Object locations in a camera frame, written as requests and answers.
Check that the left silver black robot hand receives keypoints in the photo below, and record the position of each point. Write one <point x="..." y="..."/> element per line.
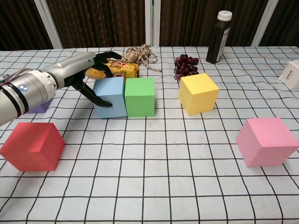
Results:
<point x="70" y="67"/>

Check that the purple foam cube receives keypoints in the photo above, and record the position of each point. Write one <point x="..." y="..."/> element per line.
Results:
<point x="39" y="109"/>

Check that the light blue foam cube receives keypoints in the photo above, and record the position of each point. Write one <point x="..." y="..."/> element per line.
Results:
<point x="115" y="102"/>

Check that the red foam cube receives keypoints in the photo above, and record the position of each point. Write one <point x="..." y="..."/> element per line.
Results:
<point x="25" y="149"/>

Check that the pink foam cube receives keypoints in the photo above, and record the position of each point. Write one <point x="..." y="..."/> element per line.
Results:
<point x="268" y="147"/>

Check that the green foam cube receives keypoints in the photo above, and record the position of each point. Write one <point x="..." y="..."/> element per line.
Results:
<point x="140" y="102"/>

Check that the yellow foam cube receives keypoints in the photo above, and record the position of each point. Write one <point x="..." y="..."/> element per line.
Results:
<point x="201" y="100"/>

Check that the golden biscuit packet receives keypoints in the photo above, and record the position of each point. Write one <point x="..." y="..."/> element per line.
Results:
<point x="126" y="70"/>

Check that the dark red grape bunch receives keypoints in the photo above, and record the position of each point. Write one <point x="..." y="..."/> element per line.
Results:
<point x="185" y="65"/>

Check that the dark bottle white cap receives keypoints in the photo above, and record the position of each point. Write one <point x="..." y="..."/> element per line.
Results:
<point x="217" y="44"/>

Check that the white cardboard box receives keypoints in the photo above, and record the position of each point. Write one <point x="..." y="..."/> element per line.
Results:
<point x="290" y="75"/>

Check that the white partition post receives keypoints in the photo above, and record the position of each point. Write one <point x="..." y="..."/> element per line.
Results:
<point x="258" y="35"/>
<point x="50" y="25"/>
<point x="151" y="23"/>

